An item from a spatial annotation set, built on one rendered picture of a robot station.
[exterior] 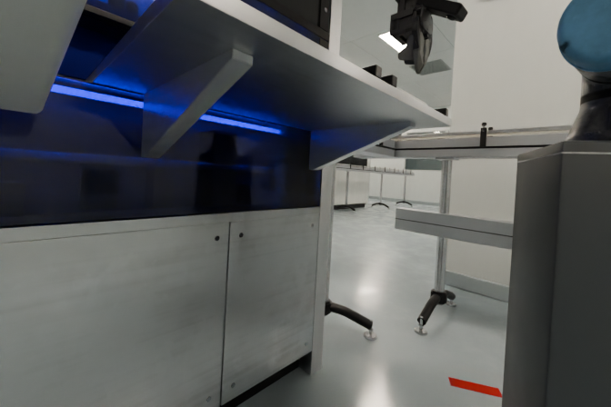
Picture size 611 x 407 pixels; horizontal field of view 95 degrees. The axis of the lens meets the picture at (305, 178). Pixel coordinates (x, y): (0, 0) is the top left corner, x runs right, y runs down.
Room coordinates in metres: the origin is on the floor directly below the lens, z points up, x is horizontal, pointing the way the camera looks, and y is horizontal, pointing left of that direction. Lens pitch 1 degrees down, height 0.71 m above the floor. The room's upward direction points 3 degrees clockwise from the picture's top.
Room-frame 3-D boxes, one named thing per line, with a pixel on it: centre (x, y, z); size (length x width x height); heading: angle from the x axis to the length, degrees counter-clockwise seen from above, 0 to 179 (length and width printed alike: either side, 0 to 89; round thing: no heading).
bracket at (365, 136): (0.83, -0.14, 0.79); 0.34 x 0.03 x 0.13; 46
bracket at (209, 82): (0.47, 0.21, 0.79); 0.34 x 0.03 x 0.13; 46
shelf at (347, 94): (0.65, 0.04, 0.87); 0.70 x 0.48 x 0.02; 136
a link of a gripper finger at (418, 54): (0.70, -0.24, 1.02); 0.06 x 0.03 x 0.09; 46
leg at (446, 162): (1.47, -0.74, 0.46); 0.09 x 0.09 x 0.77; 46
